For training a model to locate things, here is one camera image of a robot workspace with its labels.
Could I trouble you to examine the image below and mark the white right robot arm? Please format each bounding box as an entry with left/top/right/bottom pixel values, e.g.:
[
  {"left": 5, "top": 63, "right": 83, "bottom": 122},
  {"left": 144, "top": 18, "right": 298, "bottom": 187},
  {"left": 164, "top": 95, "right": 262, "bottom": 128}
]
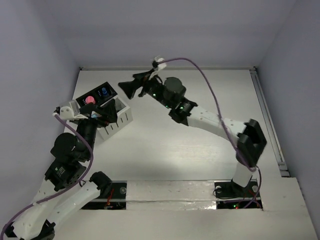
[{"left": 118, "top": 71, "right": 267, "bottom": 196}]

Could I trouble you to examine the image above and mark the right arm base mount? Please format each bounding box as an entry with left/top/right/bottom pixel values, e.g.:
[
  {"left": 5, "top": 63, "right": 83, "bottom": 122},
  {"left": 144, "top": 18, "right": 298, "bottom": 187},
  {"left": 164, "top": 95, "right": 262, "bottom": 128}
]
[{"left": 212, "top": 179, "right": 263, "bottom": 210}]

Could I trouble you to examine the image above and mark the aluminium rail at wall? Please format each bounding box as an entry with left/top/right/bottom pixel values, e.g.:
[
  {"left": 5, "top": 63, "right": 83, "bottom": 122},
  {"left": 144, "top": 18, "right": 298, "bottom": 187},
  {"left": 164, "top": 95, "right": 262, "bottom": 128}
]
[{"left": 249, "top": 67, "right": 291, "bottom": 178}]

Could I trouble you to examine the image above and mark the pink-capped marker tube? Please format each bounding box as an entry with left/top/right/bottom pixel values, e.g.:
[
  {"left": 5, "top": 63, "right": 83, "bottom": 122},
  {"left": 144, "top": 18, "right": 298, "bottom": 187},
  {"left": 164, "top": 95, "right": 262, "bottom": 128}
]
[{"left": 85, "top": 95, "right": 96, "bottom": 104}]

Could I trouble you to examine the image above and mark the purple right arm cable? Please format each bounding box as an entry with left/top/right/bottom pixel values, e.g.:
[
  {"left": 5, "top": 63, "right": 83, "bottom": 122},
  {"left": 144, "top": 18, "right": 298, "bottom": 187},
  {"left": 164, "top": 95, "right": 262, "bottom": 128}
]
[{"left": 162, "top": 57, "right": 262, "bottom": 210}]

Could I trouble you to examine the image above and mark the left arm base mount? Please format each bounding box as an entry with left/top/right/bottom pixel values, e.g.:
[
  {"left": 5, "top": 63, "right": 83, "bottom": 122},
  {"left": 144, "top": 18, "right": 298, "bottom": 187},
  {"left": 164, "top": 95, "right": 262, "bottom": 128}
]
[{"left": 81, "top": 171, "right": 127, "bottom": 210}]

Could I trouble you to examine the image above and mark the light blue marker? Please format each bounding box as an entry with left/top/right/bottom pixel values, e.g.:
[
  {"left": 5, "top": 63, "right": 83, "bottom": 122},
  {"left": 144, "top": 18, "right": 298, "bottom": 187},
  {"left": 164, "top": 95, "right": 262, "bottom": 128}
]
[{"left": 91, "top": 113, "right": 99, "bottom": 118}]

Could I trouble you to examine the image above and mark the white slotted organizer box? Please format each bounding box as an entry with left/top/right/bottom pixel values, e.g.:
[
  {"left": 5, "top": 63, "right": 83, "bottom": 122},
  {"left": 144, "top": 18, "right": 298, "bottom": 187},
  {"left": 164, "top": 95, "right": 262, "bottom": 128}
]
[{"left": 98, "top": 95, "right": 133, "bottom": 141}]

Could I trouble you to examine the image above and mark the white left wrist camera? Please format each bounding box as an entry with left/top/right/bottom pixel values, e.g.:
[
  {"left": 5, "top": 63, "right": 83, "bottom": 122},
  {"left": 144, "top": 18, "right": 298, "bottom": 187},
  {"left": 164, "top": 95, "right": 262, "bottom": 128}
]
[{"left": 52, "top": 100, "right": 88, "bottom": 121}]

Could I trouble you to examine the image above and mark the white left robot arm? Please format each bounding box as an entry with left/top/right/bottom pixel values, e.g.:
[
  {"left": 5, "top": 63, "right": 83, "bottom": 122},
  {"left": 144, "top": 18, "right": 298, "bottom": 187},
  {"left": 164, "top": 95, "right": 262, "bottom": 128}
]
[{"left": 0, "top": 98, "right": 118, "bottom": 240}]

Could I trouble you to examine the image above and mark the black slotted organizer box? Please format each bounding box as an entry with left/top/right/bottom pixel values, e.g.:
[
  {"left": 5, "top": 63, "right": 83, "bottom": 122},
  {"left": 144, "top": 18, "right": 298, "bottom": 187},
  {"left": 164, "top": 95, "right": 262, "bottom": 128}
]
[{"left": 75, "top": 81, "right": 117, "bottom": 107}]

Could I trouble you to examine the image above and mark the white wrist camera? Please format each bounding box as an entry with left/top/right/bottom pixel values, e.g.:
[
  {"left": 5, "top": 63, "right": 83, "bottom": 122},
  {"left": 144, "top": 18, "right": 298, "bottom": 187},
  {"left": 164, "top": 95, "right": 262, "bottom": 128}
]
[
  {"left": 52, "top": 100, "right": 88, "bottom": 121},
  {"left": 151, "top": 55, "right": 167, "bottom": 76}
]

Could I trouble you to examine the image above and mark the black highlighter blue cap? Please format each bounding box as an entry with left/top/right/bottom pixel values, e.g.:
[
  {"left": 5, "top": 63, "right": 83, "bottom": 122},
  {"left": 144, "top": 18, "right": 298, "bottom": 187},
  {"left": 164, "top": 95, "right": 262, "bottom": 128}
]
[{"left": 101, "top": 87, "right": 109, "bottom": 98}]

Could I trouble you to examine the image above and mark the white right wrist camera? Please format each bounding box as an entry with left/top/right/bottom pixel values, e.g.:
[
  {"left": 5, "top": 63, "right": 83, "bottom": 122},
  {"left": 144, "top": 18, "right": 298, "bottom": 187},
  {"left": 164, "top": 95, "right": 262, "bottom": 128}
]
[{"left": 151, "top": 55, "right": 167, "bottom": 76}]

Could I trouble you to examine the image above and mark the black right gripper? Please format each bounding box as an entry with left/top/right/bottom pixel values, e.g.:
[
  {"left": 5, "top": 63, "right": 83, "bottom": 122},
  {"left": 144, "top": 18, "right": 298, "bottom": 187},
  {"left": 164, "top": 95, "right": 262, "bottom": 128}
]
[{"left": 119, "top": 67, "right": 174, "bottom": 109}]

